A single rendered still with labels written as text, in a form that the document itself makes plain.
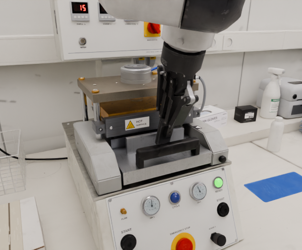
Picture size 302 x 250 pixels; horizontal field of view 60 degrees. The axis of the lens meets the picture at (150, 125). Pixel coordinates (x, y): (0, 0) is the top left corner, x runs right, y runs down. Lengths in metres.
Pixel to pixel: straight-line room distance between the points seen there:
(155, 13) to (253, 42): 1.21
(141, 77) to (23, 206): 0.42
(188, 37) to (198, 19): 0.10
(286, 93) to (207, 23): 1.16
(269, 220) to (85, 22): 0.73
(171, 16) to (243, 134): 0.94
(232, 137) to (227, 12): 0.89
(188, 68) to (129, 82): 0.24
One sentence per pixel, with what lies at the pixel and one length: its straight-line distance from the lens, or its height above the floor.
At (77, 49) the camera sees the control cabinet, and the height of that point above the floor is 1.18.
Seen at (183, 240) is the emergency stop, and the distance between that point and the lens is 0.63.
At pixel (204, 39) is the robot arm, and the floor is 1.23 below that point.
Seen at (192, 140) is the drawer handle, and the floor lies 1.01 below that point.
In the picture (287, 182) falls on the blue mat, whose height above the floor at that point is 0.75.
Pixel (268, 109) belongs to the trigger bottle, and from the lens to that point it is 1.44.
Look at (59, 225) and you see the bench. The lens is 0.78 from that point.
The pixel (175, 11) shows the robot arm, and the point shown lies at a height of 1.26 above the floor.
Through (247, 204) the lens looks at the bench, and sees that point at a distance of 0.86.
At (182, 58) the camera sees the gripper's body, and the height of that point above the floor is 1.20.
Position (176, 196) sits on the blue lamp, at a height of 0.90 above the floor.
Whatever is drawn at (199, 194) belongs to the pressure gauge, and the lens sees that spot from 0.62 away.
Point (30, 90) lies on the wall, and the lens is 1.12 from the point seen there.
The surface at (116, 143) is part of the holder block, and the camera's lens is 0.63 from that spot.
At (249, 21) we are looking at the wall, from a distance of 1.54.
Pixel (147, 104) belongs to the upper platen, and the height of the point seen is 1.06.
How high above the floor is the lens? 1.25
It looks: 21 degrees down
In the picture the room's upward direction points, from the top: straight up
